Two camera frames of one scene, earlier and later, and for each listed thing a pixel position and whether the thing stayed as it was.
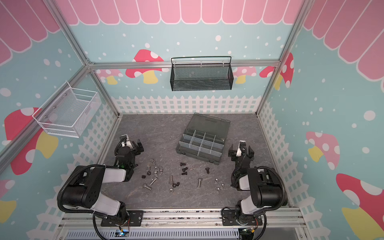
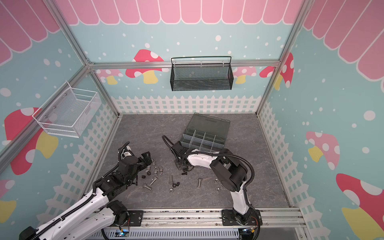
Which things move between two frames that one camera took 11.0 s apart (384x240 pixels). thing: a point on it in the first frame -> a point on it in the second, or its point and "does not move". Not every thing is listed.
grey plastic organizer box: (204, 138) does not move
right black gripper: (241, 152) -> (181, 161)
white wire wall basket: (68, 113) does not move
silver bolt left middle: (153, 181) does not move
